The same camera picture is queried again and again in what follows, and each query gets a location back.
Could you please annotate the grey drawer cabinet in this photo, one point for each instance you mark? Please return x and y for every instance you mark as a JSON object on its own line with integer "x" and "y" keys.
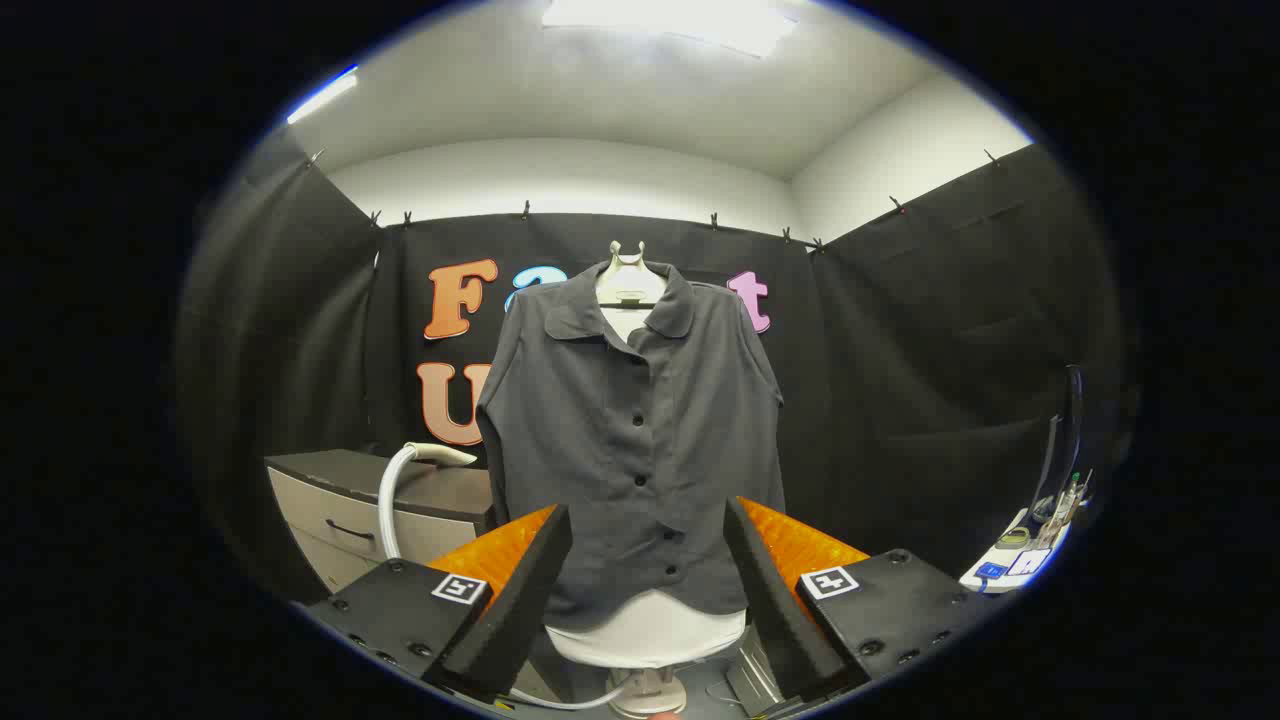
{"x": 340, "y": 500}

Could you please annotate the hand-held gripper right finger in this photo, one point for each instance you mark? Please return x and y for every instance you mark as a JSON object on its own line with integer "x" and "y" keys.
{"x": 770, "y": 600}

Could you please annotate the ceiling light panel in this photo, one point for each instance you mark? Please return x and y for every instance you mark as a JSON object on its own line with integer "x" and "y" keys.
{"x": 670, "y": 20}

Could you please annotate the white mannequin torso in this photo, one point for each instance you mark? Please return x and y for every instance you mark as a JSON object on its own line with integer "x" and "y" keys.
{"x": 645, "y": 630}

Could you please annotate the white garment steamer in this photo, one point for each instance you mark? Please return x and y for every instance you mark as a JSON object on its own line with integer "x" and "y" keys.
{"x": 440, "y": 454}

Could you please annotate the white side table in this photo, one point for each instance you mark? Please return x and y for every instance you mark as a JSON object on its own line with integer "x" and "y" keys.
{"x": 1030, "y": 562}

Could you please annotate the ceiling light strip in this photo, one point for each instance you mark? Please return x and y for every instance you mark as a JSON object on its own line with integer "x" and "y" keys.
{"x": 322, "y": 96}

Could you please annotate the grey button-up shirt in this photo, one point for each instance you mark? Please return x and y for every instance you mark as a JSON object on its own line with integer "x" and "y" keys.
{"x": 600, "y": 430}

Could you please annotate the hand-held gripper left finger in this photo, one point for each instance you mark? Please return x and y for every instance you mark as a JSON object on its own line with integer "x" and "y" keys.
{"x": 520, "y": 600}

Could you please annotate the small blue item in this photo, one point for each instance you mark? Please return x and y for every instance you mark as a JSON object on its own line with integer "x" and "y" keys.
{"x": 990, "y": 571}

